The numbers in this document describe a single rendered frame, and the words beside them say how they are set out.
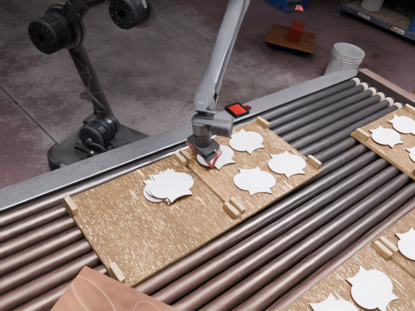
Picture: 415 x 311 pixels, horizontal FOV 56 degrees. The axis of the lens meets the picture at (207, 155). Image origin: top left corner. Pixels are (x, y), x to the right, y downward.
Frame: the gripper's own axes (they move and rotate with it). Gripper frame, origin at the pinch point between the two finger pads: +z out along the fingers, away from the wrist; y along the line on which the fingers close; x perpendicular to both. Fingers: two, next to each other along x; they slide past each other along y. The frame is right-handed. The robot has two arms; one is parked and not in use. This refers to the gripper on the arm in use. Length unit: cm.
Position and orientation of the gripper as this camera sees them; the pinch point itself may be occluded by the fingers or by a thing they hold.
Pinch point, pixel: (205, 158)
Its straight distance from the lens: 136.4
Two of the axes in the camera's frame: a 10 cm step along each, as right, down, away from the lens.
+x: -7.7, 5.2, -3.6
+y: -6.3, -5.6, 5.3
